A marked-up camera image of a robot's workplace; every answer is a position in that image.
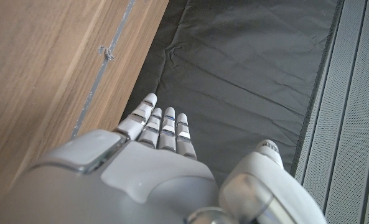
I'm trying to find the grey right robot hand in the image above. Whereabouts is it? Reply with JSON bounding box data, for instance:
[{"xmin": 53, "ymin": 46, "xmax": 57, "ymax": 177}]
[{"xmin": 0, "ymin": 92, "xmax": 328, "ymax": 224}]

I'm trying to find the black fabric backdrop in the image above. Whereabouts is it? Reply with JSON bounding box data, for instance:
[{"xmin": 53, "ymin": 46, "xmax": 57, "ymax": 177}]
[{"xmin": 120, "ymin": 0, "xmax": 345, "ymax": 186}]

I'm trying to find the grey perforated panel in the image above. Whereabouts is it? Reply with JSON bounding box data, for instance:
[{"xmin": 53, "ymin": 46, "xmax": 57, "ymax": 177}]
[{"xmin": 292, "ymin": 0, "xmax": 369, "ymax": 224}]

